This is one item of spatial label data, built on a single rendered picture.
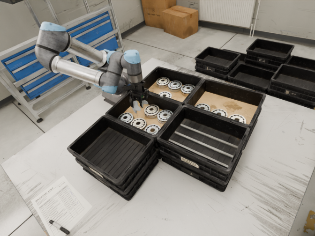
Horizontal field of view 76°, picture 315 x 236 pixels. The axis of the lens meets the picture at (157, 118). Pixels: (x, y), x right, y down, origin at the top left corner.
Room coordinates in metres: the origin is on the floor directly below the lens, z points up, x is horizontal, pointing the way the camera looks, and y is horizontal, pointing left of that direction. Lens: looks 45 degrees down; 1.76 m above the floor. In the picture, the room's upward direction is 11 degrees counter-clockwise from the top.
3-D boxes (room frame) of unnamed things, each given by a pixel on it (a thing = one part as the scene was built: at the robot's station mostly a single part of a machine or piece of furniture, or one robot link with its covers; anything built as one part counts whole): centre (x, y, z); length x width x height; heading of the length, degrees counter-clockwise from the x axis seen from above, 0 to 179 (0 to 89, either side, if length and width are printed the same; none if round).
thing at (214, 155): (0.65, -0.22, 0.87); 0.40 x 0.30 x 0.11; 48
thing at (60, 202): (0.52, 0.63, 0.70); 0.33 x 0.23 x 0.01; 42
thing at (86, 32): (2.94, 0.67, 0.60); 0.72 x 0.03 x 0.56; 132
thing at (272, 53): (1.88, -1.33, 0.37); 0.40 x 0.30 x 0.45; 42
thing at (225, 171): (0.65, -0.22, 0.92); 0.40 x 0.30 x 0.02; 48
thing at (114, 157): (0.70, 0.28, 0.87); 0.40 x 0.30 x 0.11; 48
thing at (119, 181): (0.70, 0.28, 0.92); 0.40 x 0.30 x 0.02; 48
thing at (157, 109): (0.98, 0.03, 0.86); 0.10 x 0.10 x 0.01
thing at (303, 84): (1.32, -1.30, 0.37); 0.40 x 0.30 x 0.45; 42
